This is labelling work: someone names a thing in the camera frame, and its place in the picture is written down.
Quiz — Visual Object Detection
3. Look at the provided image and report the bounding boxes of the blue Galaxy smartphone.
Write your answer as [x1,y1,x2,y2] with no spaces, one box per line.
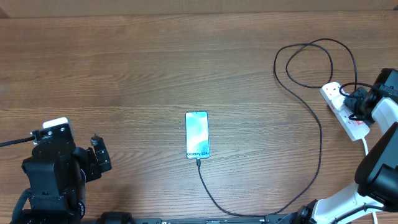
[185,111,210,159]

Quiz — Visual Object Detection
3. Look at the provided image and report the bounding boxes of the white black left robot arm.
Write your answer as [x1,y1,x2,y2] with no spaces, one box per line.
[11,123,112,223]

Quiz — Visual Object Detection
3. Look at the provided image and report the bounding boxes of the white charger plug adapter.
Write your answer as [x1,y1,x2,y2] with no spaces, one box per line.
[329,95,346,113]

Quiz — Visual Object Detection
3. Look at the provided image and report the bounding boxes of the white power strip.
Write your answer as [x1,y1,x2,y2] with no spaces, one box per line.
[320,82,370,141]

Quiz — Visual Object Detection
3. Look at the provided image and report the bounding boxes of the white power strip cord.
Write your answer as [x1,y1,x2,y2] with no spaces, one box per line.
[361,138,379,224]

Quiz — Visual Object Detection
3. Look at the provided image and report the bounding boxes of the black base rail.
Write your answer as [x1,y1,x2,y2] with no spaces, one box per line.
[82,212,297,224]

